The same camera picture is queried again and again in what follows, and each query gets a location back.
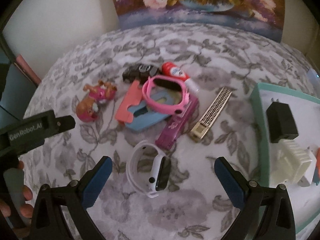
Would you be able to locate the pink helmet puppy toy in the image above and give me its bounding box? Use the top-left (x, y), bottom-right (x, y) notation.
top-left (76, 80), bottom-right (117, 122)

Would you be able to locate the white ribbed plastic adapter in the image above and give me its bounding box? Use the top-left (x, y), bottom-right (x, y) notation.
top-left (269, 139), bottom-right (316, 187)

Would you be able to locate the black power adapter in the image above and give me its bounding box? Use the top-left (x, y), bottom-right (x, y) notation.
top-left (266, 101), bottom-right (299, 144)

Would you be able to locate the pink blue toy gun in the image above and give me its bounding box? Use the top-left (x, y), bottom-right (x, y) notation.
top-left (312, 148), bottom-right (320, 186)
top-left (115, 80), bottom-right (170, 132)

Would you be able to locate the white smart watch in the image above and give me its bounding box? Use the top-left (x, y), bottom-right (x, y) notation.
top-left (126, 140), bottom-right (171, 198)

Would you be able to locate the magenta rectangular case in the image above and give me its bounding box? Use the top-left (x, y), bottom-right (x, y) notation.
top-left (155, 94), bottom-right (199, 151)

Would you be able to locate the person's left hand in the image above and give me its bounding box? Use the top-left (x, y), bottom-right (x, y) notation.
top-left (0, 160), bottom-right (34, 219)

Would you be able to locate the teal rimmed white box lid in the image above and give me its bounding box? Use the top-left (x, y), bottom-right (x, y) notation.
top-left (250, 82), bottom-right (319, 232)

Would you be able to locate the grey floral blanket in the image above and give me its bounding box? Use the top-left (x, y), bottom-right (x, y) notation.
top-left (22, 24), bottom-right (315, 239)

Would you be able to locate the white power strip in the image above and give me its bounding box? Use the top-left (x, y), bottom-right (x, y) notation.
top-left (307, 68), bottom-right (320, 90)

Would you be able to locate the red white small bottle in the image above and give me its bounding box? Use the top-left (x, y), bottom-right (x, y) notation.
top-left (161, 62), bottom-right (200, 94)

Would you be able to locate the floral still life painting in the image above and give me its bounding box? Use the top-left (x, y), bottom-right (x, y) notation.
top-left (113, 0), bottom-right (285, 42)

